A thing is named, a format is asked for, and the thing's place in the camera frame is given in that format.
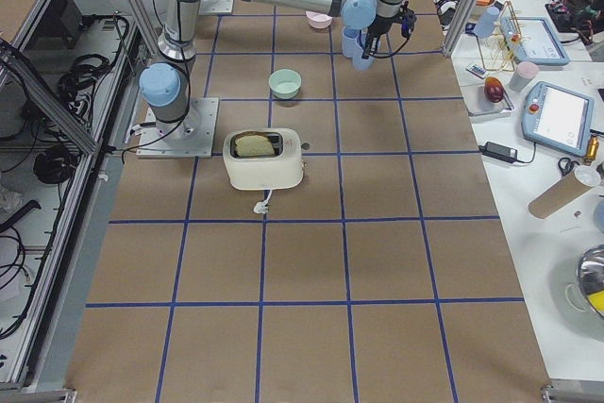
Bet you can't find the red apple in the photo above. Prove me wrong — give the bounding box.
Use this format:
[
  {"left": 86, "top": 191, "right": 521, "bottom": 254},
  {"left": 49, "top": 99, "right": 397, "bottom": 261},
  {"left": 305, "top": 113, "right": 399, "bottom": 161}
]
[{"left": 483, "top": 76, "right": 505, "bottom": 103}]

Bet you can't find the metal tray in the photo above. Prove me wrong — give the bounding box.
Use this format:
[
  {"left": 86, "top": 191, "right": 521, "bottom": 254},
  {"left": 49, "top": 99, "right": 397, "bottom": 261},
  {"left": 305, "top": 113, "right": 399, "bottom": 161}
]
[{"left": 461, "top": 85, "right": 515, "bottom": 118}]

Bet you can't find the pink bowl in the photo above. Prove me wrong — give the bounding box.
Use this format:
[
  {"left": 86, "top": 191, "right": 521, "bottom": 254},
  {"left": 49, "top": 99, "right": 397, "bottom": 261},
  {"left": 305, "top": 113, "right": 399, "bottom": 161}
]
[{"left": 306, "top": 11, "right": 333, "bottom": 30}]

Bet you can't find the bread slice in toaster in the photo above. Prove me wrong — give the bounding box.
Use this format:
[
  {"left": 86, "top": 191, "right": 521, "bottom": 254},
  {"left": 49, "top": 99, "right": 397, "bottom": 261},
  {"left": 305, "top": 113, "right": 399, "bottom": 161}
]
[{"left": 234, "top": 134, "right": 275, "bottom": 158}]

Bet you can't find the small remote control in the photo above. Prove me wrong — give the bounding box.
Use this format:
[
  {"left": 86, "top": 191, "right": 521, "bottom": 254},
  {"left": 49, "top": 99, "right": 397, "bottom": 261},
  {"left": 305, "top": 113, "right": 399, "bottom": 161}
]
[{"left": 466, "top": 63, "right": 488, "bottom": 79}]

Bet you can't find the toaster power cord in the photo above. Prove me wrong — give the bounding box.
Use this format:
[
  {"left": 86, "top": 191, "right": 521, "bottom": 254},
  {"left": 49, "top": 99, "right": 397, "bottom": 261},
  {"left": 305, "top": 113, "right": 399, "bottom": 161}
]
[{"left": 253, "top": 188, "right": 274, "bottom": 214}]

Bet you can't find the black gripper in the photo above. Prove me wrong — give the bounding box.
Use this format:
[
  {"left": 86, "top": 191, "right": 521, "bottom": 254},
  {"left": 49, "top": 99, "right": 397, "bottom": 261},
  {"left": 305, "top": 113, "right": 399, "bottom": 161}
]
[{"left": 361, "top": 2, "right": 416, "bottom": 59}]

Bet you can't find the blue teach pendant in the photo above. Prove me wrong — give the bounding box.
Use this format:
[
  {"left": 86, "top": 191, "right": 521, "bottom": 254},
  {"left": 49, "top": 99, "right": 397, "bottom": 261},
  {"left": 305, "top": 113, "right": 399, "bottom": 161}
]
[
  {"left": 521, "top": 81, "right": 595, "bottom": 157},
  {"left": 499, "top": 17, "right": 570, "bottom": 66}
]

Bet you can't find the mint green bowl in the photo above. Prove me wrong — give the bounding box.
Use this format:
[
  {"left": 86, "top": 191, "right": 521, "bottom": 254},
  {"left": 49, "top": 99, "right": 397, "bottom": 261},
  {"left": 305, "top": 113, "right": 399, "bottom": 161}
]
[{"left": 268, "top": 69, "right": 302, "bottom": 99}]

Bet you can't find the cream white toaster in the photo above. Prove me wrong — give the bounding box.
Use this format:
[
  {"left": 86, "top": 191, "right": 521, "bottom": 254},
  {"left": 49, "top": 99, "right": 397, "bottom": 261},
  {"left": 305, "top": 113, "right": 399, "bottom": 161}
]
[{"left": 223, "top": 127, "right": 304, "bottom": 191}]

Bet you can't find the cardboard tube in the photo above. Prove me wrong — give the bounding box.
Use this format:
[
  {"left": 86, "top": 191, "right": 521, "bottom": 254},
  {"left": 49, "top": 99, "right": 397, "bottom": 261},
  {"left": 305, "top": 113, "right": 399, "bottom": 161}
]
[{"left": 528, "top": 165, "right": 601, "bottom": 219}]

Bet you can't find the black power adapter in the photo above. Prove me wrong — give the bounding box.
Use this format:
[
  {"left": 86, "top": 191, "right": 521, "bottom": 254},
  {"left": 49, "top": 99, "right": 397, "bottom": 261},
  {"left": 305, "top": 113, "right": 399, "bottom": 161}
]
[{"left": 478, "top": 142, "right": 517, "bottom": 163}]

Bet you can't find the steel mixing bowl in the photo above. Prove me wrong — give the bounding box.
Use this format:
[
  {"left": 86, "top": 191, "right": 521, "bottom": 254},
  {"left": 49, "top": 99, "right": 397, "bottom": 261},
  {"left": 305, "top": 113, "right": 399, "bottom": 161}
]
[{"left": 564, "top": 244, "right": 603, "bottom": 319}]

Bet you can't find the brass cylinder tool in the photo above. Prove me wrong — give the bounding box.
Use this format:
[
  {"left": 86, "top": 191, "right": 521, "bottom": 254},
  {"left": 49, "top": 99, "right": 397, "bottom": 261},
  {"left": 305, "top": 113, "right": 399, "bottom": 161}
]
[{"left": 582, "top": 134, "right": 599, "bottom": 165}]

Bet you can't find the blue cup on rack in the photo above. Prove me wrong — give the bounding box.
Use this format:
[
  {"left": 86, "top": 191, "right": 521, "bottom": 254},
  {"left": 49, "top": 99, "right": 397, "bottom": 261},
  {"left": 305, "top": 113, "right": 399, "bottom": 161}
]
[{"left": 473, "top": 7, "right": 499, "bottom": 39}]

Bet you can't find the blue teach pendant far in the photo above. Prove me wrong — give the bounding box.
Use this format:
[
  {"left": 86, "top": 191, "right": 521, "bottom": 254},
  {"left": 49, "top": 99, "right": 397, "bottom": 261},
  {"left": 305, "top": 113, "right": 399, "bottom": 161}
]
[{"left": 499, "top": 17, "right": 570, "bottom": 66}]

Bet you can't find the gold wire rack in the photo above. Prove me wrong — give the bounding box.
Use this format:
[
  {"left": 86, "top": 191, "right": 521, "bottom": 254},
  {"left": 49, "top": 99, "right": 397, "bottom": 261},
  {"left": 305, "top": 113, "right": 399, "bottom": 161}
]
[{"left": 474, "top": 0, "right": 517, "bottom": 73}]

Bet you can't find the blue cup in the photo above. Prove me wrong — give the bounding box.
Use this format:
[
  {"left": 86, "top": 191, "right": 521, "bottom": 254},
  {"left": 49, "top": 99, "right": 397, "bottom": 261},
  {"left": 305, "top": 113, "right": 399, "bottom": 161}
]
[
  {"left": 352, "top": 53, "right": 375, "bottom": 71},
  {"left": 473, "top": 7, "right": 499, "bottom": 39},
  {"left": 341, "top": 25, "right": 363, "bottom": 59}
]

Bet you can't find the blue teach pendant near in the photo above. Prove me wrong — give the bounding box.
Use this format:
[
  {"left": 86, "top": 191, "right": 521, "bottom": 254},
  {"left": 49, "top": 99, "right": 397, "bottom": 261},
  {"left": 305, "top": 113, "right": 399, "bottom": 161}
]
[{"left": 521, "top": 81, "right": 595, "bottom": 157}]

